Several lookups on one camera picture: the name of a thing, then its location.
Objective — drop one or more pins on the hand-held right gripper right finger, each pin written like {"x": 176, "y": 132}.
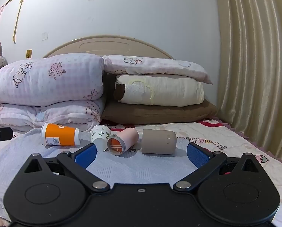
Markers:
{"x": 198, "y": 156}

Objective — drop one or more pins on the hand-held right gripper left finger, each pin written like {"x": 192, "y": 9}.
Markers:
{"x": 85, "y": 155}

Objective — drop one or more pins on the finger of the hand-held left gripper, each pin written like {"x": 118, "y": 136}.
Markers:
{"x": 2, "y": 133}

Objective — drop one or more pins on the white floral paper cup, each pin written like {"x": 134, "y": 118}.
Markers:
{"x": 99, "y": 137}

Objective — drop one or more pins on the orange paper cup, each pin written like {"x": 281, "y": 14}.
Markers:
{"x": 60, "y": 134}

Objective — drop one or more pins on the beige cup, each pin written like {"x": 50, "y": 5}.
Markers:
{"x": 158, "y": 141}

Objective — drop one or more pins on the pink cup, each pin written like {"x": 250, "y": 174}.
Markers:
{"x": 128, "y": 138}

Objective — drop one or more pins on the printed bed sheet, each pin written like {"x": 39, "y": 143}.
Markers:
{"x": 240, "y": 144}

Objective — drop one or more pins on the pink striped folded quilt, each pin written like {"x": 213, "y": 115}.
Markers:
{"x": 44, "y": 115}

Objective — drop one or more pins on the white quilted mat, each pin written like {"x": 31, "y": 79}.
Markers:
{"x": 136, "y": 165}

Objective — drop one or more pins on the brown pillow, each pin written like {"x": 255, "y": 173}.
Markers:
{"x": 159, "y": 113}

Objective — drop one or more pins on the cream pillow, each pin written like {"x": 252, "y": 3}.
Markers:
{"x": 169, "y": 92}

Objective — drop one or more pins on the pink checked folded quilt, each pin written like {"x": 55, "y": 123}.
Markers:
{"x": 48, "y": 78}

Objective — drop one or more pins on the pink floral pillow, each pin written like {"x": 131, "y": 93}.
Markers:
{"x": 155, "y": 66}

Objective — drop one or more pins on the beige curtain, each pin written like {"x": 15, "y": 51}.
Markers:
{"x": 256, "y": 63}

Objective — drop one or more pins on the beige bed headboard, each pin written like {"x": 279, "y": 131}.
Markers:
{"x": 112, "y": 45}

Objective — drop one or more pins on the yellow wall sticker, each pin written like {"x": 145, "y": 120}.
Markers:
{"x": 28, "y": 53}

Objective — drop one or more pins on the white wall socket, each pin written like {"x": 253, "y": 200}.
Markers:
{"x": 45, "y": 36}

